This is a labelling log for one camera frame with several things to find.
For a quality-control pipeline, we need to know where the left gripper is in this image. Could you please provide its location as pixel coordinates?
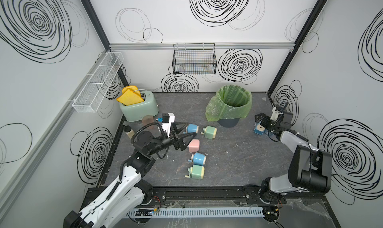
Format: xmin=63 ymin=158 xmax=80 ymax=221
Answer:
xmin=147 ymin=122 xmax=194 ymax=158

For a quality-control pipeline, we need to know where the green sharpener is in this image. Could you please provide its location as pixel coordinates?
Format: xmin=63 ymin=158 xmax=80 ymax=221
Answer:
xmin=185 ymin=165 xmax=205 ymax=180
xmin=201 ymin=126 xmax=217 ymax=140

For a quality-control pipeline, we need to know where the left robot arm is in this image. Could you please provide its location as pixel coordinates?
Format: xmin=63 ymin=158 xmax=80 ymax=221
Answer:
xmin=63 ymin=122 xmax=197 ymax=228

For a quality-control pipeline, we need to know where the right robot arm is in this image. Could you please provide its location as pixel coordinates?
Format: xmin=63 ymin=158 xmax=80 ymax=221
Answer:
xmin=254 ymin=110 xmax=332 ymax=203

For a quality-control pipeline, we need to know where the blue sharpener top left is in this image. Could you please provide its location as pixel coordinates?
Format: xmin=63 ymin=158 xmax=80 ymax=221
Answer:
xmin=184 ymin=124 xmax=199 ymax=133

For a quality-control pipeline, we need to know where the blue sharpener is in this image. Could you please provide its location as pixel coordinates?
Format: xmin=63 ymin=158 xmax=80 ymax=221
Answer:
xmin=188 ymin=152 xmax=206 ymax=166
xmin=184 ymin=124 xmax=199 ymax=133

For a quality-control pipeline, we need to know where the pink pencil sharpener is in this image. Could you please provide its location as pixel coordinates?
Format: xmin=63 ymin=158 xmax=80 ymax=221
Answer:
xmin=188 ymin=139 xmax=200 ymax=153

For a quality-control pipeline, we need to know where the blue sharpener lower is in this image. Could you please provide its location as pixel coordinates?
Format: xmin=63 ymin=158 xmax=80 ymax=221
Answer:
xmin=188 ymin=152 xmax=206 ymax=166

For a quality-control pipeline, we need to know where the green sharpener bottom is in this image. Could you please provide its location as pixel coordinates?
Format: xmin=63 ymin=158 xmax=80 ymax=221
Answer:
xmin=185 ymin=165 xmax=205 ymax=180

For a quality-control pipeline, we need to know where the bin with green bag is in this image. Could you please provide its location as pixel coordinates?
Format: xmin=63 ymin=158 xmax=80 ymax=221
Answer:
xmin=205 ymin=85 xmax=252 ymax=128

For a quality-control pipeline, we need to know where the mint green toaster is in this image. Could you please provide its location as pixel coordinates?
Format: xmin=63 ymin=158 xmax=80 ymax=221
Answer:
xmin=119 ymin=90 xmax=159 ymax=122

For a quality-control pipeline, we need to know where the small beige bottle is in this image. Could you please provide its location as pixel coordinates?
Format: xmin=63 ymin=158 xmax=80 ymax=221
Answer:
xmin=123 ymin=125 xmax=135 ymax=140

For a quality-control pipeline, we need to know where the yellow toy toast slice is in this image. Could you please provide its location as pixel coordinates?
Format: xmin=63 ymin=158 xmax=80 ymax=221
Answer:
xmin=117 ymin=85 xmax=144 ymax=106

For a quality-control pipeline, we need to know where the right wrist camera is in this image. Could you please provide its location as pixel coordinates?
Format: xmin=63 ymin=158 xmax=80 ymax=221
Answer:
xmin=270 ymin=107 xmax=283 ymax=121

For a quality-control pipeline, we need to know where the black wire basket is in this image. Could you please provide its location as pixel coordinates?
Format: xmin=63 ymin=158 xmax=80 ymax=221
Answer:
xmin=171 ymin=43 xmax=217 ymax=75

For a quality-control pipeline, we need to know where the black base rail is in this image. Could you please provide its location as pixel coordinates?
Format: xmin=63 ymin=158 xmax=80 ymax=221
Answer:
xmin=144 ymin=185 xmax=324 ymax=206

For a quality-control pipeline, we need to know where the grey slotted cable duct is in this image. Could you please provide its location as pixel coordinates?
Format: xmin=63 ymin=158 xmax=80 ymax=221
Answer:
xmin=127 ymin=207 xmax=264 ymax=219

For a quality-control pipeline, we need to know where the white wire shelf basket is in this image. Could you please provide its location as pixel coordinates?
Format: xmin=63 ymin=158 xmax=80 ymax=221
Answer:
xmin=72 ymin=51 xmax=124 ymax=113

